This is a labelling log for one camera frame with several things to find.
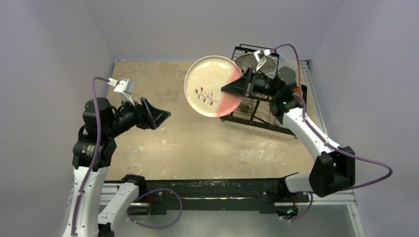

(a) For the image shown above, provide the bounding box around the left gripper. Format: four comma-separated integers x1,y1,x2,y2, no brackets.
106,93,170,136

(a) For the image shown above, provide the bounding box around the small grey mug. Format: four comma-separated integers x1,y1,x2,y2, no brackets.
237,98,253,112

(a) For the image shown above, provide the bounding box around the grey speckled plate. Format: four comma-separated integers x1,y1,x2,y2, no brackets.
235,53,277,76

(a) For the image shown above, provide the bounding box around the pink and cream plate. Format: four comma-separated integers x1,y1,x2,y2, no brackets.
184,55,243,118

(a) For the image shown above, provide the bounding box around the red floral bowl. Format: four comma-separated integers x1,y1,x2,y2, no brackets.
293,84,306,100

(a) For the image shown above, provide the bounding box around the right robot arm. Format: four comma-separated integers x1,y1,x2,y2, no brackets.
221,67,355,201

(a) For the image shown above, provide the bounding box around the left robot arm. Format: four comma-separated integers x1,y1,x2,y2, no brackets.
63,97,171,237

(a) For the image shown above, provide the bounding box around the black wire dish rack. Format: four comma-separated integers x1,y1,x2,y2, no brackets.
221,44,307,135

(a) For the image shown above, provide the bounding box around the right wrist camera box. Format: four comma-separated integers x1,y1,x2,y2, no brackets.
253,49,271,71

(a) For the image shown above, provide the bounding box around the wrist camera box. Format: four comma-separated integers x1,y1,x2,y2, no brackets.
108,78,135,105
253,49,271,71

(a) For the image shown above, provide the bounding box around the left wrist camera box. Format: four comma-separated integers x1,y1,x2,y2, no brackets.
108,78,135,105

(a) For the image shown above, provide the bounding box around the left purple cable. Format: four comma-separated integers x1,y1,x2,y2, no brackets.
70,77,112,237

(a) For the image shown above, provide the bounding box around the purple loop cable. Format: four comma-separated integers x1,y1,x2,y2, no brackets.
126,188,183,230

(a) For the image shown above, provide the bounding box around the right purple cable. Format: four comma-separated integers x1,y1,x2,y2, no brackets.
270,43,393,191

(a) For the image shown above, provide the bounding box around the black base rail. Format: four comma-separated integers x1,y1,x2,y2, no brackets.
134,178,309,216

